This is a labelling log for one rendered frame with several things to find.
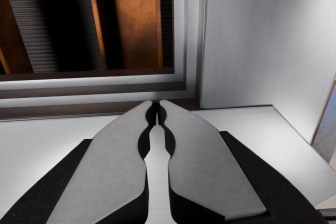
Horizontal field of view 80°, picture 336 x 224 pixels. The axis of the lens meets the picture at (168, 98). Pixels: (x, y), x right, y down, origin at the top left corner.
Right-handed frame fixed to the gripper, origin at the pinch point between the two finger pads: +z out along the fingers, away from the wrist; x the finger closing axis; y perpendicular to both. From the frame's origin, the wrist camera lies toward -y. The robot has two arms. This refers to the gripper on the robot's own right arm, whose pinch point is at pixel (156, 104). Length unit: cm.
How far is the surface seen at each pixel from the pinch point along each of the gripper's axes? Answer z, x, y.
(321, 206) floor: 87, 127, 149
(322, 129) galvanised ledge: 19.5, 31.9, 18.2
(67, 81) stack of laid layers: 4.3, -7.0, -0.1
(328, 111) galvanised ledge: 19.5, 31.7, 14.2
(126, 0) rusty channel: 19.5, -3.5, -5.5
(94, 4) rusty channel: 15.1, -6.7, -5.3
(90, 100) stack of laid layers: 2.6, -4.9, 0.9
